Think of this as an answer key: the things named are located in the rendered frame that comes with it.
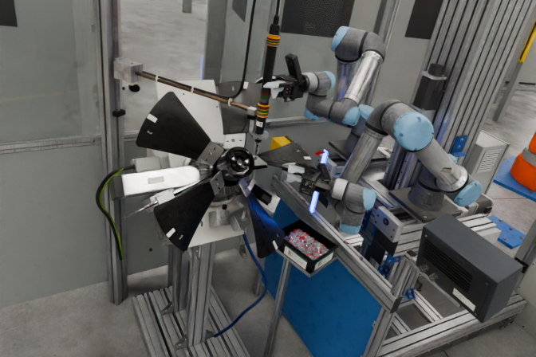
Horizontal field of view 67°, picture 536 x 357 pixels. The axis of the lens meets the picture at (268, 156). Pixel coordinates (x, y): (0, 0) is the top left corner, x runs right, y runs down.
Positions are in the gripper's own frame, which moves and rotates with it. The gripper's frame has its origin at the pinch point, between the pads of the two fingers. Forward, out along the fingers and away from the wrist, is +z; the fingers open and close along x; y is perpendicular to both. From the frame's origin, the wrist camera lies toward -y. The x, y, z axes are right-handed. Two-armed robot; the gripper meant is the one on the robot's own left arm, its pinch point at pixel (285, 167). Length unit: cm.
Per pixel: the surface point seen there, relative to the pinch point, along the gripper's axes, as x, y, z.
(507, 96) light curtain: 136, -546, -162
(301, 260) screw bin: 32.6, 11.4, -15.9
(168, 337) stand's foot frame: 108, 25, 41
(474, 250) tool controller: -8, 20, -66
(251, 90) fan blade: -21.8, -12.1, 22.4
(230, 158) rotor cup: -7.2, 15.2, 16.1
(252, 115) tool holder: -19.9, 3.2, 14.5
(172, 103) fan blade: -23.9, 18.7, 37.9
